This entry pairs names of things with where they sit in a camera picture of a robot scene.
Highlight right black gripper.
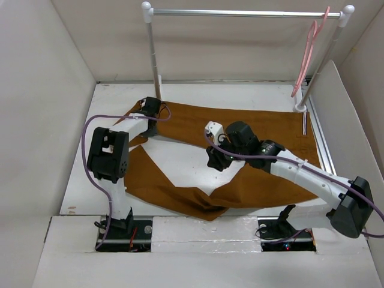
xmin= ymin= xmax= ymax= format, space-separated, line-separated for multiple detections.
xmin=206 ymin=133 xmax=247 ymax=172

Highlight brown trousers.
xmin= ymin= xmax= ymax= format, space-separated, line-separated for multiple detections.
xmin=124 ymin=102 xmax=320 ymax=221

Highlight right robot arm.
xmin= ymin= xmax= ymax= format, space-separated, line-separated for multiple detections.
xmin=205 ymin=121 xmax=373 ymax=238

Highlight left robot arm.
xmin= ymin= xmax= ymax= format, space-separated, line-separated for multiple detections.
xmin=86 ymin=97 xmax=164 ymax=238

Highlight pink plastic hanger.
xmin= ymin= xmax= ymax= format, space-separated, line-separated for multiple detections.
xmin=291 ymin=6 xmax=331 ymax=98

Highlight silver white clothes rack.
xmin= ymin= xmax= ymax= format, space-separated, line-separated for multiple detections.
xmin=140 ymin=1 xmax=355 ymax=113

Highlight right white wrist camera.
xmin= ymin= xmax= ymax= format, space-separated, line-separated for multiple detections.
xmin=205 ymin=121 xmax=225 ymax=145

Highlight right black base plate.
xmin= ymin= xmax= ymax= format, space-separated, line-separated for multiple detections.
xmin=255 ymin=218 xmax=317 ymax=252

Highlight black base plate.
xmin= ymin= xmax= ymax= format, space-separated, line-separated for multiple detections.
xmin=255 ymin=218 xmax=317 ymax=252
xmin=95 ymin=217 xmax=153 ymax=253

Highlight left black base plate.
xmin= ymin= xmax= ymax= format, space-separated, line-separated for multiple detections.
xmin=95 ymin=217 xmax=153 ymax=253

